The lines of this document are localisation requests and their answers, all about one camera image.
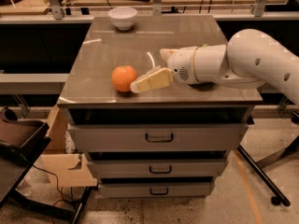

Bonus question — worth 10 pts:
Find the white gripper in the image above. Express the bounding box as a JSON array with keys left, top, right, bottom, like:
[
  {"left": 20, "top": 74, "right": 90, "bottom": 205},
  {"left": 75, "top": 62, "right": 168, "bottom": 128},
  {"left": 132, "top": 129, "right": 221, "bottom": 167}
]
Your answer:
[{"left": 130, "top": 47, "right": 198, "bottom": 93}]

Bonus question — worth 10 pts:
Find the orange fruit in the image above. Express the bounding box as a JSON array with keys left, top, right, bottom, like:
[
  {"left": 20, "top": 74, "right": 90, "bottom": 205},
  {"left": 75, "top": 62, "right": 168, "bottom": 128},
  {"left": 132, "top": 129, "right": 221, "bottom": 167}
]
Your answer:
[{"left": 111, "top": 65, "right": 137, "bottom": 92}]

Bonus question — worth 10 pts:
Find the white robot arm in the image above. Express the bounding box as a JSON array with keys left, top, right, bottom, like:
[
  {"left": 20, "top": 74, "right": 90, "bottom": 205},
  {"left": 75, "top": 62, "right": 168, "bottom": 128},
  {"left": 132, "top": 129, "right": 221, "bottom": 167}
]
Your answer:
[{"left": 130, "top": 29, "right": 299, "bottom": 105}]

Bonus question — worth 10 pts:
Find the white ceramic bowl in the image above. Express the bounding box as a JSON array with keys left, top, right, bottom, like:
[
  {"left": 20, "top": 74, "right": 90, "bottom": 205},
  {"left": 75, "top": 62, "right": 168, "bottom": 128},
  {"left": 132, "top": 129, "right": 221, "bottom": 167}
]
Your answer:
[{"left": 108, "top": 7, "right": 137, "bottom": 31}]

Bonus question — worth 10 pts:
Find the top grey drawer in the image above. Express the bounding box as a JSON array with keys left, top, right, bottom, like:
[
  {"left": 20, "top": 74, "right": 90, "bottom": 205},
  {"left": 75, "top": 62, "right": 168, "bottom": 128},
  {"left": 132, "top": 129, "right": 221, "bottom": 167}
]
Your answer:
[{"left": 68, "top": 123, "right": 248, "bottom": 152}]

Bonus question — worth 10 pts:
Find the grey drawer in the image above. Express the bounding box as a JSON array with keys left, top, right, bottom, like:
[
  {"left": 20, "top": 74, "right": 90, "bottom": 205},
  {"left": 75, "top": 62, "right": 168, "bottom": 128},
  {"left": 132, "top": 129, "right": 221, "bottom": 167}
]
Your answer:
[
  {"left": 68, "top": 123, "right": 248, "bottom": 152},
  {"left": 88, "top": 159, "right": 227, "bottom": 179},
  {"left": 99, "top": 182, "right": 215, "bottom": 199}
]

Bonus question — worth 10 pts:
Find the grey drawer cabinet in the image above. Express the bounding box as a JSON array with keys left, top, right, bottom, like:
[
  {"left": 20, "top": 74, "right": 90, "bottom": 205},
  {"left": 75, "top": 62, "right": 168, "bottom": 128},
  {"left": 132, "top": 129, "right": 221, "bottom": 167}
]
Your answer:
[{"left": 58, "top": 15, "right": 262, "bottom": 188}]

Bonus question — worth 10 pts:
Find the middle grey drawer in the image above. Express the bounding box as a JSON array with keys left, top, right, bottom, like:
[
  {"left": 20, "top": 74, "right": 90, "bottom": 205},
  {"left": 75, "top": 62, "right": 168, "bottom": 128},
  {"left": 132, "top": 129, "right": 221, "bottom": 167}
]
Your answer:
[{"left": 88, "top": 159, "right": 227, "bottom": 179}]

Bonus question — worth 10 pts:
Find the bottom grey drawer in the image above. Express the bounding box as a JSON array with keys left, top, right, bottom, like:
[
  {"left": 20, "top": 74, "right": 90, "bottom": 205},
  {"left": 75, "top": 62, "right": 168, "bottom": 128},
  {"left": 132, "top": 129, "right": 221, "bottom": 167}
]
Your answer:
[{"left": 99, "top": 182, "right": 215, "bottom": 199}]

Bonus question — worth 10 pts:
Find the cardboard piece on floor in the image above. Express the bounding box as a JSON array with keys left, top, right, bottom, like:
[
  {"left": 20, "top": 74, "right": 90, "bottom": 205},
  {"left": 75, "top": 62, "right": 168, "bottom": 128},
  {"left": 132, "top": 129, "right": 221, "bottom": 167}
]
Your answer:
[{"left": 41, "top": 154, "right": 97, "bottom": 188}]

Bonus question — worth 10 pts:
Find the black metal stand leg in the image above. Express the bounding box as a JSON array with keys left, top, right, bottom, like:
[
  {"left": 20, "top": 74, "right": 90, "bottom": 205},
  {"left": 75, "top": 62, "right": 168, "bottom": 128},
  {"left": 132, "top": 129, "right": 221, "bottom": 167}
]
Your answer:
[{"left": 237, "top": 145, "right": 291, "bottom": 207}]

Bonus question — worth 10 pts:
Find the black floor cable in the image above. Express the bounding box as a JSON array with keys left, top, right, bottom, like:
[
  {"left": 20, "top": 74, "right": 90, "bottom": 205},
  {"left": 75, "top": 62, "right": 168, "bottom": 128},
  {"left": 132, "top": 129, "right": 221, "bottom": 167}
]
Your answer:
[{"left": 32, "top": 164, "right": 82, "bottom": 207}]

